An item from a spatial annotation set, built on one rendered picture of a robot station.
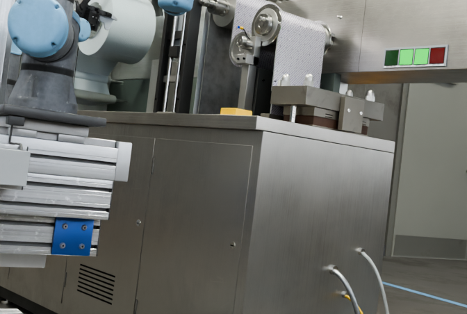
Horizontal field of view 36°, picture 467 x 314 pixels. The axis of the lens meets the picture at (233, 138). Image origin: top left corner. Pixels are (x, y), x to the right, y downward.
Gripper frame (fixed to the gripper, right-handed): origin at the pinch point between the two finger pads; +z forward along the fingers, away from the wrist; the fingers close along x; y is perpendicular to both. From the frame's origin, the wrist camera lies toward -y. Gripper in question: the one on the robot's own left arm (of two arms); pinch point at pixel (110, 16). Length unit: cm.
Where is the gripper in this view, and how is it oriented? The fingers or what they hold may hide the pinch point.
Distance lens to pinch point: 265.7
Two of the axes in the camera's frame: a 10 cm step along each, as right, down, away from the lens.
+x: 8.1, 2.1, -5.5
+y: -2.3, 9.7, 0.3
